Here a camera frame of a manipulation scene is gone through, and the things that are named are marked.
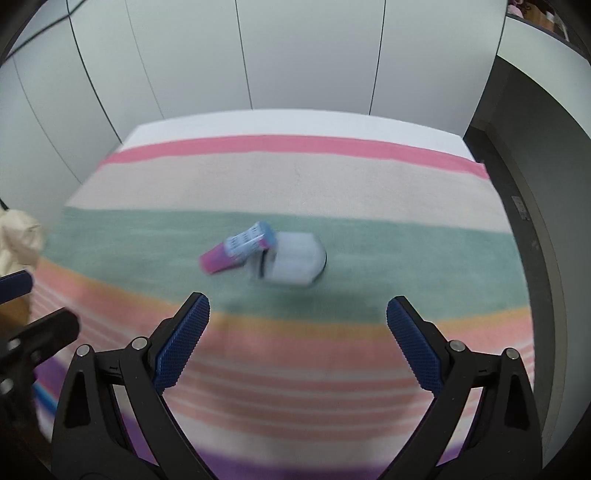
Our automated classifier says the brown carton on shelf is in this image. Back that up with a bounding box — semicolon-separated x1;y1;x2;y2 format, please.
526;0;571;35

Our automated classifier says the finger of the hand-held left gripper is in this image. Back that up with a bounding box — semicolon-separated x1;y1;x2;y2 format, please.
0;270;35;305
0;308;81;367

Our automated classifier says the pink and blue tube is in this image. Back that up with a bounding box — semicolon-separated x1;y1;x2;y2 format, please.
198;222;278;275

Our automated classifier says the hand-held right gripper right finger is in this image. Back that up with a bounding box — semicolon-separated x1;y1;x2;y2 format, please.
383;295;543;480

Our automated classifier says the white table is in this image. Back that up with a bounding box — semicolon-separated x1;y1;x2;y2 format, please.
117;108;476;162

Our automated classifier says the white round jar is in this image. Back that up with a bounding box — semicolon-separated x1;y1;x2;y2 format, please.
249;232;328;289

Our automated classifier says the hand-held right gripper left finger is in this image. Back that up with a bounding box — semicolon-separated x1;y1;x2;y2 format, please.
51;292;222;480

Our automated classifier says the cream cushioned chair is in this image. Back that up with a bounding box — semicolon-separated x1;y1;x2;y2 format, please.
0;209;47;278

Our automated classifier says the brown cardboard box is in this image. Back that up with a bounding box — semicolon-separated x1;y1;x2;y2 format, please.
0;293;34;326

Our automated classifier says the striped towel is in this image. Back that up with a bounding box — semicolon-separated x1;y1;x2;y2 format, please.
34;135;536;480

